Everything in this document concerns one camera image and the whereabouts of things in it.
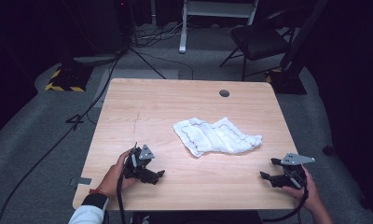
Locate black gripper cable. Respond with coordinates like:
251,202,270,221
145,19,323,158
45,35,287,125
116,169,127,224
262,186,310,224

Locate black stand with hazard-striped base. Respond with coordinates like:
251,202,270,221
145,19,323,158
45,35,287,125
265,0,330,95

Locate person's left hand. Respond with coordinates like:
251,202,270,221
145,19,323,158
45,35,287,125
97,148,136,199

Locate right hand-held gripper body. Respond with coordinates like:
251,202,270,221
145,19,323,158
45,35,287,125
280,152,316,189

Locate hazard-striped black base plate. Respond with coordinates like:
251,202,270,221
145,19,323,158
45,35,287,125
44,63,94,93

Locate thin black floor cable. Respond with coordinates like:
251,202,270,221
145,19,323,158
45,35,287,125
137,50,195,80

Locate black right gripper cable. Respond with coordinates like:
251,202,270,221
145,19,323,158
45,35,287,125
262,186,310,224

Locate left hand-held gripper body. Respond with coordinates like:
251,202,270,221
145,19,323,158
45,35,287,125
123,142,156,184

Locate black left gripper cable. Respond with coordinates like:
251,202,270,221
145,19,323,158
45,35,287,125
116,169,127,224

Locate white quilted towel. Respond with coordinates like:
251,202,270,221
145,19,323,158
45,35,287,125
173,117,264,159

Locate red bracelet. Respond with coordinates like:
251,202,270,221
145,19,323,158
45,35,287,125
88,188,110,198

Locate bundle of floor cables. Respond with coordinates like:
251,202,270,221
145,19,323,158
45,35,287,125
130,21,189,49

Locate long black floor cable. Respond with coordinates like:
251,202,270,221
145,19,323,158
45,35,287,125
0,55,121,224

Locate person's right hand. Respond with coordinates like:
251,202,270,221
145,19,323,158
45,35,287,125
282,165,325,213

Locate grey tape piece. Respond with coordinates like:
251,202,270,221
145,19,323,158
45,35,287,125
69,175,93,188

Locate black caster wheel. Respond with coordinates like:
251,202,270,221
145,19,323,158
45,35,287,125
322,142,336,157

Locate black folding chair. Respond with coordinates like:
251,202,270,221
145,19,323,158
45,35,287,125
219,7,304,82

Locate white metal desk frame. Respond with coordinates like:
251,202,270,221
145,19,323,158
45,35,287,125
178,0,260,55

